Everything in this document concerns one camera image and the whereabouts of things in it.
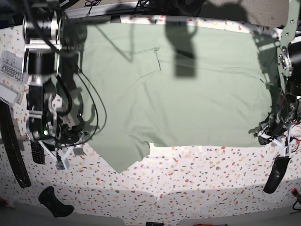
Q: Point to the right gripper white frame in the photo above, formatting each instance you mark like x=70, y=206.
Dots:
x=70, y=141

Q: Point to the black TV remote control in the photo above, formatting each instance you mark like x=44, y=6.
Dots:
x=38, y=155

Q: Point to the black curved handle piece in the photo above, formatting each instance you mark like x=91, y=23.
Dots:
x=56, y=207

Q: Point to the clear plastic screw box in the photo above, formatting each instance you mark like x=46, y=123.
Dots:
x=11, y=74

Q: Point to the red clamp tool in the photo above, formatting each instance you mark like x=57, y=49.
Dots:
x=296, y=194

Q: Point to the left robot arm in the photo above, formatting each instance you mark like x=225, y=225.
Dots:
x=289, y=68

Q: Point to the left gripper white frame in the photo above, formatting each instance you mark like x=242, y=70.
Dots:
x=276, y=132

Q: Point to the light green T-shirt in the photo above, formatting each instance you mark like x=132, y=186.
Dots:
x=168, y=85

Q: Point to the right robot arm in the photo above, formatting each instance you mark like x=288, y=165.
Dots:
x=48, y=100

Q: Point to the black curved shell right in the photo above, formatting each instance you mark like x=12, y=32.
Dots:
x=277, y=173

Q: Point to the long black curved strip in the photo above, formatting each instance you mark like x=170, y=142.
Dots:
x=12, y=147

